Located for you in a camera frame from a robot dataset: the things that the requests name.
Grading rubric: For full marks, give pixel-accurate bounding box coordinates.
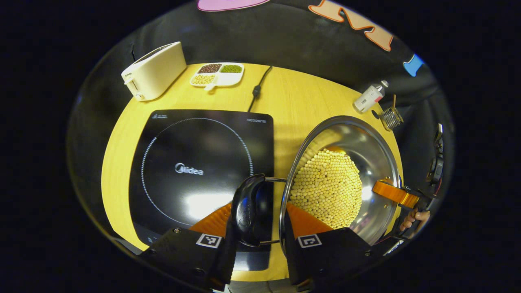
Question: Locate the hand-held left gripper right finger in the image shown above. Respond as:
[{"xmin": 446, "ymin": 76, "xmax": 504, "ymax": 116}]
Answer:
[{"xmin": 281, "ymin": 202, "xmax": 372, "ymax": 292}]

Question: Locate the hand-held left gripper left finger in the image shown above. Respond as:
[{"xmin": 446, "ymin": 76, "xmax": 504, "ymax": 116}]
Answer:
[{"xmin": 140, "ymin": 203, "xmax": 239, "ymax": 292}]

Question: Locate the stainless steel pot black handle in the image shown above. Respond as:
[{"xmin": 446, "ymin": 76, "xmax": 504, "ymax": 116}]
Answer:
[{"xmin": 231, "ymin": 115, "xmax": 403, "ymax": 249}]

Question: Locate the black induction cooktop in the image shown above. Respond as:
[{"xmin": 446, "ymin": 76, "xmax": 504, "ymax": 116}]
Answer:
[{"xmin": 129, "ymin": 109, "xmax": 274, "ymax": 271}]

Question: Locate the black metal stand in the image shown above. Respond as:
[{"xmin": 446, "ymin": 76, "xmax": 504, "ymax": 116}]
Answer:
[{"xmin": 425, "ymin": 123, "xmax": 445, "ymax": 186}]

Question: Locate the pile of yellow soybeans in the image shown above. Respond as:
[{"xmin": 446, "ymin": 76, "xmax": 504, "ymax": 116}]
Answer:
[{"xmin": 287, "ymin": 149, "xmax": 363, "ymax": 230}]

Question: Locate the clear bottle white label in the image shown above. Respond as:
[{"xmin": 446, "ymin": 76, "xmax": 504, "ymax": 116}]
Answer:
[{"xmin": 352, "ymin": 80, "xmax": 390, "ymax": 114}]

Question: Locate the white divided bean dish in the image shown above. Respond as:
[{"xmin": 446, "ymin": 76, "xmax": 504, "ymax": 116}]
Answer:
[{"xmin": 190, "ymin": 62, "xmax": 245, "ymax": 91}]

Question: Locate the cream white toaster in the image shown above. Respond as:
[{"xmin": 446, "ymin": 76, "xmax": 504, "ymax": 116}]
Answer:
[{"xmin": 121, "ymin": 42, "xmax": 188, "ymax": 102}]

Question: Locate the small wire basket with stick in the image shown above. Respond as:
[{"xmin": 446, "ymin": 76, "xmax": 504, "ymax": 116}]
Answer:
[{"xmin": 379, "ymin": 94, "xmax": 405, "ymax": 131}]

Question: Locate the black power cable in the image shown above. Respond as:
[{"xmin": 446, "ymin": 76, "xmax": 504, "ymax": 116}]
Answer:
[{"xmin": 247, "ymin": 65, "xmax": 274, "ymax": 113}]

